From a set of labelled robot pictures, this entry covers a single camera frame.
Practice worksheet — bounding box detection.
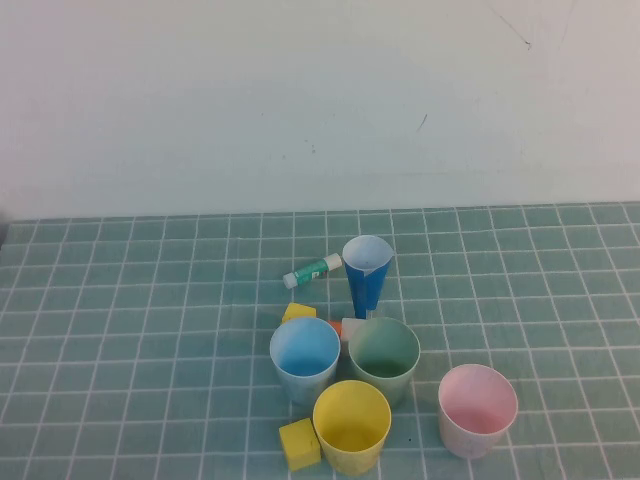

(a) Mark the blue paper cone cup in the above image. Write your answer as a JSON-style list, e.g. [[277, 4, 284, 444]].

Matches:
[[342, 234, 395, 320]]

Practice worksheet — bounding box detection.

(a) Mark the blue plastic cup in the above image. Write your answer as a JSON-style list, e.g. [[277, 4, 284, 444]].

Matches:
[[269, 317, 342, 406]]

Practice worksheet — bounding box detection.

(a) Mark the green white glue stick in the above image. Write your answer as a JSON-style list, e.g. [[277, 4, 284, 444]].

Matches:
[[282, 252, 343, 290]]

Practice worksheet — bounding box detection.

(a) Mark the pink plastic cup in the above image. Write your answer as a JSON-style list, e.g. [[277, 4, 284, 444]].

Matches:
[[438, 363, 519, 460]]

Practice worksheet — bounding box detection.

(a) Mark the yellow foam cube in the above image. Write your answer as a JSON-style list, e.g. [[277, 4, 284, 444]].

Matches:
[[278, 418, 322, 472], [281, 302, 318, 326]]

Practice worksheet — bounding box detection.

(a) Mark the white foam cube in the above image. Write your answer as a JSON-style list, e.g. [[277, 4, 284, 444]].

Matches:
[[340, 317, 369, 355]]

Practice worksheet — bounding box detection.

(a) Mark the green plastic cup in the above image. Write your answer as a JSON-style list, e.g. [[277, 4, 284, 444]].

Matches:
[[347, 316, 421, 409]]

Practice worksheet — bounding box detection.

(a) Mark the green checked tablecloth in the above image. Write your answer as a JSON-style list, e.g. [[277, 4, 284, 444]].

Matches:
[[0, 199, 640, 480]]

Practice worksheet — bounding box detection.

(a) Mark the yellow plastic cup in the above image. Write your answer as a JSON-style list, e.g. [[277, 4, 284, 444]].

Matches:
[[312, 379, 392, 476]]

